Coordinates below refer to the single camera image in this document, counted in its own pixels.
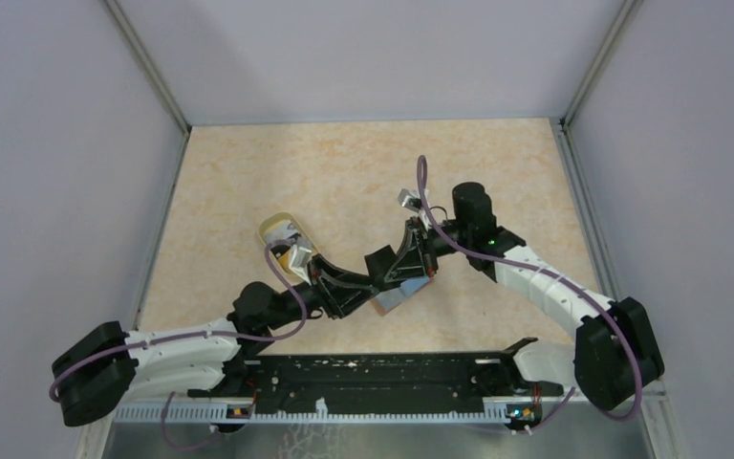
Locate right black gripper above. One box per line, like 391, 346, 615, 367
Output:
383, 215, 472, 282

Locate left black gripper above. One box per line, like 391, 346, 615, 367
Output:
267, 253, 380, 330

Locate black credit card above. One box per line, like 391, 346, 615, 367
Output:
364, 245, 396, 285

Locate brown leather card holder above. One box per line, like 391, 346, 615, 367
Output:
371, 276, 433, 316

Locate beige oval card tray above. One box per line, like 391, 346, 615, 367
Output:
257, 212, 318, 284

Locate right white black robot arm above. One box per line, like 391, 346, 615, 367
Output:
398, 182, 665, 412

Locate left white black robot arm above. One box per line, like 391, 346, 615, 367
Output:
49, 255, 381, 426

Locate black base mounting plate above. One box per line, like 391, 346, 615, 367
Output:
187, 339, 564, 415

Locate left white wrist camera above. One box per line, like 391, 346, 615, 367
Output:
289, 238, 313, 271

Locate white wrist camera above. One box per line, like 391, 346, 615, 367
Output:
398, 187, 429, 213
289, 238, 313, 271

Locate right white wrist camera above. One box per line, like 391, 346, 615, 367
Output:
398, 187, 429, 213

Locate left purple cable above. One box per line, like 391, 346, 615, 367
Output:
48, 240, 310, 452

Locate purple cable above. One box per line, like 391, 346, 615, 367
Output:
48, 240, 310, 452
416, 155, 643, 438

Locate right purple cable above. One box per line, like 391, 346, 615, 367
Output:
416, 155, 643, 438

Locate aluminium frame rail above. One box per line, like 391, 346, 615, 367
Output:
91, 358, 667, 404

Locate white slotted cable duct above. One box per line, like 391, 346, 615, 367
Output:
113, 403, 512, 425

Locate left aluminium corner post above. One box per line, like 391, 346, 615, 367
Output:
99, 0, 192, 136

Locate aluminium corner post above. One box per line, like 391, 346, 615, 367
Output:
99, 0, 192, 136
561, 0, 643, 132

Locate right aluminium corner post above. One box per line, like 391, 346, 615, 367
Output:
561, 0, 643, 132

